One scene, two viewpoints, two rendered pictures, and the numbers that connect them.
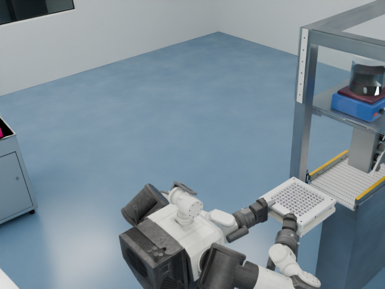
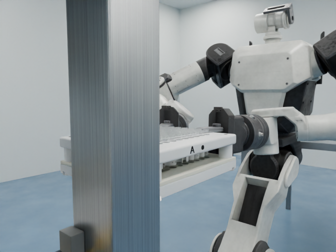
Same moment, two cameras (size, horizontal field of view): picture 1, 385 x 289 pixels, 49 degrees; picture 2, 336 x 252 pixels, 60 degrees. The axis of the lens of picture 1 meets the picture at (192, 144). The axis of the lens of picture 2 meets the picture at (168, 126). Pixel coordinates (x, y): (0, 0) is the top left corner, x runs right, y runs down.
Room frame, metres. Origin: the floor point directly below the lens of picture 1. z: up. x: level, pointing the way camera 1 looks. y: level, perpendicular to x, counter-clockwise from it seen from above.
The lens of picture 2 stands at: (2.05, -0.54, 1.10)
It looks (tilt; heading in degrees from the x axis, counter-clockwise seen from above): 6 degrees down; 168
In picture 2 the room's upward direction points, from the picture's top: straight up
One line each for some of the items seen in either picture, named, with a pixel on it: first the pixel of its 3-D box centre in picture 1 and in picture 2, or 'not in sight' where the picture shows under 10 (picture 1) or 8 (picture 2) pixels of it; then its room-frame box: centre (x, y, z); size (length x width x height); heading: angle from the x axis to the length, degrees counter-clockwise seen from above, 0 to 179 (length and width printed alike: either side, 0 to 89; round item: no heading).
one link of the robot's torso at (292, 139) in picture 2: not in sight; (277, 153); (1.05, 0.11, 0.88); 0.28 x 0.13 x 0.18; 128
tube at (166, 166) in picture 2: not in sight; (165, 158); (1.58, -0.44, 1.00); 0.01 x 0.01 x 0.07
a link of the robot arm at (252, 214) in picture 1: (252, 214); (234, 133); (1.42, -0.24, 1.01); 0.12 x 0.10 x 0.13; 120
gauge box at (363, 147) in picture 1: (374, 141); not in sight; (1.62, -0.82, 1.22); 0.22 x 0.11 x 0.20; 128
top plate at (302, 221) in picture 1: (297, 200); (150, 140); (1.49, -0.45, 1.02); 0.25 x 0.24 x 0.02; 37
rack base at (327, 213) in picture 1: (296, 209); (150, 164); (1.49, -0.45, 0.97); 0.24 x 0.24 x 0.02; 37
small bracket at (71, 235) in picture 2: not in sight; (71, 240); (1.78, -0.57, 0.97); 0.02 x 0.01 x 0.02; 38
